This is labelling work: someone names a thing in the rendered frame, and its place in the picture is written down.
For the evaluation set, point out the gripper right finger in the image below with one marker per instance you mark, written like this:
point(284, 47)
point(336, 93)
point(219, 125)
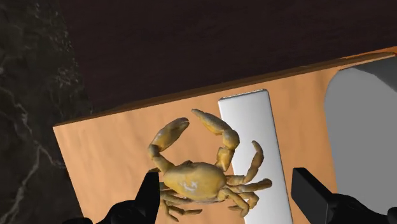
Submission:
point(313, 195)

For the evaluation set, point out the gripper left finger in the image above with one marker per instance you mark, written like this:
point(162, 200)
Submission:
point(145, 204)

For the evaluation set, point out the yellow crab figure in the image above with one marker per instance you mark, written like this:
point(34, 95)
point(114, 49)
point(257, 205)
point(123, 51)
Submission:
point(195, 181)

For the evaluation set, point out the orange wooden table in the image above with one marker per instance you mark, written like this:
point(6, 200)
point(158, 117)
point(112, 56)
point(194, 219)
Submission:
point(108, 155)

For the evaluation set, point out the white flat rectangular device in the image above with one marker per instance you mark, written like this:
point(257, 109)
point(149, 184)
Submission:
point(251, 124)

